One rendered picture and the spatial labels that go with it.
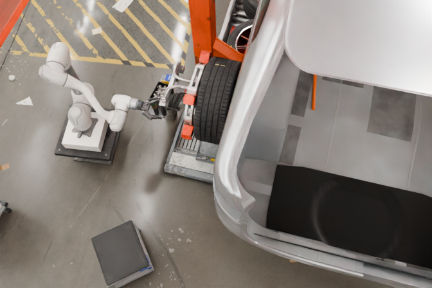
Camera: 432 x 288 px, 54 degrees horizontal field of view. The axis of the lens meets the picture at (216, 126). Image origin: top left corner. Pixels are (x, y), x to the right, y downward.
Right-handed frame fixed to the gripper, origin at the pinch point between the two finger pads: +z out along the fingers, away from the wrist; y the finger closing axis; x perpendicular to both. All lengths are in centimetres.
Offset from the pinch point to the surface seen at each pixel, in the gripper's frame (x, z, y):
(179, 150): -75, 6, -1
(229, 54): -7, 36, -69
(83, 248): -83, -49, 104
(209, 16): 43, 22, -62
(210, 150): -61, 35, -1
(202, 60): 25.4, 23.4, -35.6
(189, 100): 31.2, 25.3, 3.9
